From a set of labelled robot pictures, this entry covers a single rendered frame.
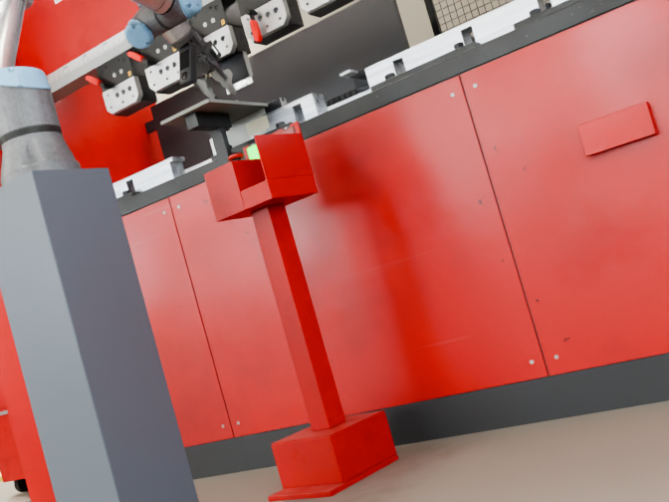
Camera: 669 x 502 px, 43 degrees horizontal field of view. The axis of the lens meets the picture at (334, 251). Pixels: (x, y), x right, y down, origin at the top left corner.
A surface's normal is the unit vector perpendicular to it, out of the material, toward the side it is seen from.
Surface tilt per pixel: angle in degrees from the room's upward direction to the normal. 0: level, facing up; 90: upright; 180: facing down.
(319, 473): 90
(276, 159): 90
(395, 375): 90
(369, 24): 90
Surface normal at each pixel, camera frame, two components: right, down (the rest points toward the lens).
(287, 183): 0.72, -0.25
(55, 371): -0.55, 0.11
